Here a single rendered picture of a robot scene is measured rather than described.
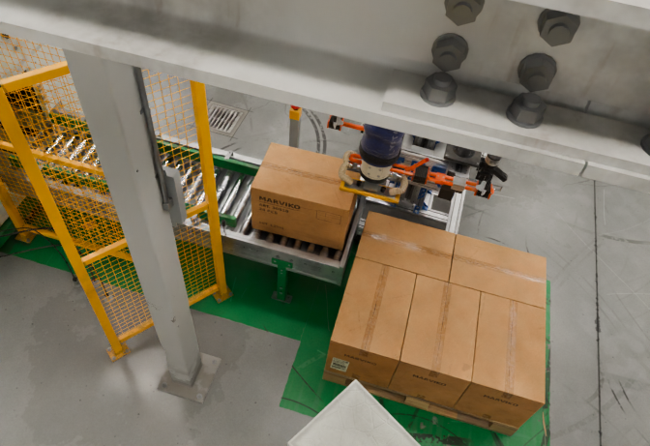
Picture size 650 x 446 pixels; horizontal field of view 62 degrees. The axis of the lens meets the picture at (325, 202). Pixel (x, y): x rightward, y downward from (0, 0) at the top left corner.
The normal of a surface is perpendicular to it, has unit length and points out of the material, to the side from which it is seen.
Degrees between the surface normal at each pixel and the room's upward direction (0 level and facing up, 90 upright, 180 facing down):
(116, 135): 90
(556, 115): 0
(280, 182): 0
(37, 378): 0
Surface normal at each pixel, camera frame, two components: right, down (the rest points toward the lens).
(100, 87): -0.27, 0.72
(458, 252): 0.08, -0.64
